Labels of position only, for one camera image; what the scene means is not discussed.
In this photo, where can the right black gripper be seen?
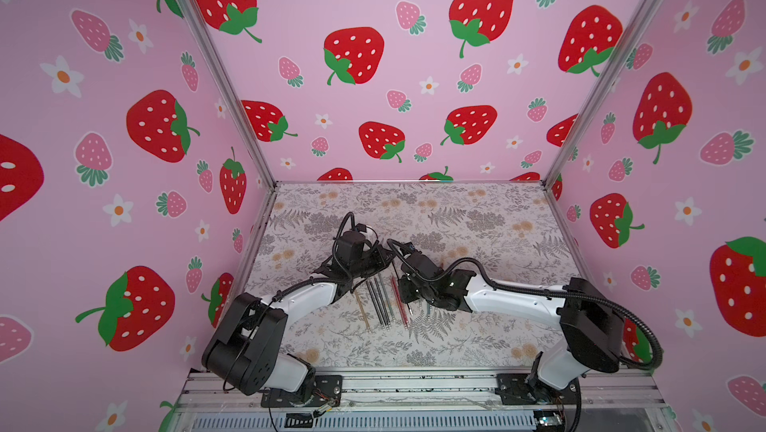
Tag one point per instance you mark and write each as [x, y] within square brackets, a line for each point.
[408, 287]

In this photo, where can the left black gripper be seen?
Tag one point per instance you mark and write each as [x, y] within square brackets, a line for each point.
[376, 252]

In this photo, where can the yellow pencil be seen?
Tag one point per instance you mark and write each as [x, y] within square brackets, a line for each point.
[362, 311]

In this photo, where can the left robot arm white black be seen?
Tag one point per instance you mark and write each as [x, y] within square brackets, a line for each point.
[245, 350]

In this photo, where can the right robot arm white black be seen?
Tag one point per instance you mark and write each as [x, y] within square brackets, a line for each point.
[598, 334]

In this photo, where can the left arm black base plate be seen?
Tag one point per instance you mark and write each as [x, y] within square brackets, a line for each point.
[315, 392]

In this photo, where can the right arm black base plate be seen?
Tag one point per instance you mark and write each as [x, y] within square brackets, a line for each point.
[516, 389]

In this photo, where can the aluminium frame rail base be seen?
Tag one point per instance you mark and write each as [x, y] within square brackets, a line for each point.
[426, 399]

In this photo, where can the left aluminium corner post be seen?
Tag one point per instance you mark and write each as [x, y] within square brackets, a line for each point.
[230, 18]

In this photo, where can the aluminium corner post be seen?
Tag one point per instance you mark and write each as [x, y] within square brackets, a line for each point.
[230, 18]
[641, 18]

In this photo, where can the right aluminium corner post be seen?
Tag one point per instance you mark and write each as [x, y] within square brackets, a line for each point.
[641, 18]

